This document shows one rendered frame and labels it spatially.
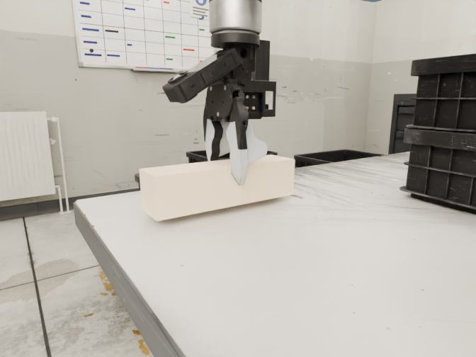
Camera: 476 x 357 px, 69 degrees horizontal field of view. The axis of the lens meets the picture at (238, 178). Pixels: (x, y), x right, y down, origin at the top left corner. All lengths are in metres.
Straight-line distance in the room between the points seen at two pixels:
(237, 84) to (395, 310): 0.34
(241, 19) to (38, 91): 2.57
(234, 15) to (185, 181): 0.23
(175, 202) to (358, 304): 0.26
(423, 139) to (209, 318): 0.46
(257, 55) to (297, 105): 3.56
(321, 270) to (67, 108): 2.77
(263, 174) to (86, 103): 2.57
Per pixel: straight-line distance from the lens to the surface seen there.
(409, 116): 2.37
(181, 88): 0.46
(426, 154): 0.65
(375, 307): 0.33
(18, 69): 2.99
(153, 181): 0.46
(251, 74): 0.54
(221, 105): 0.51
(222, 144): 0.57
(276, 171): 0.56
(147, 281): 0.35
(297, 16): 4.15
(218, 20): 0.52
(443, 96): 0.63
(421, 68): 0.64
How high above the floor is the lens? 0.87
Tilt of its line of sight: 13 degrees down
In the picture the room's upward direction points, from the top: straight up
